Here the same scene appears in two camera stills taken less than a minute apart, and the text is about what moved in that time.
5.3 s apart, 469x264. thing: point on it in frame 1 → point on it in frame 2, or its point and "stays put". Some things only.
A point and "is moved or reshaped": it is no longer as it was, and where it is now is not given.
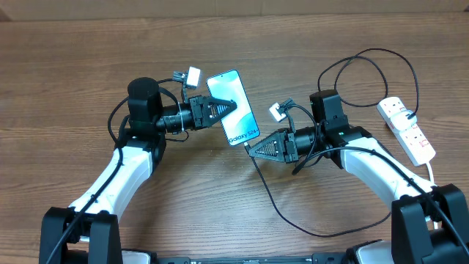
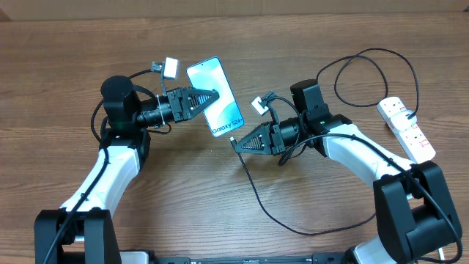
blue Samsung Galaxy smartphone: [239, 125] is moved or reshaped
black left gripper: [200, 109] → [184, 95]
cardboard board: [31, 10] stays put
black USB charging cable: [340, 62] is moved or reshaped
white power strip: [411, 141] stays put
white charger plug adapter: [401, 122] stays put
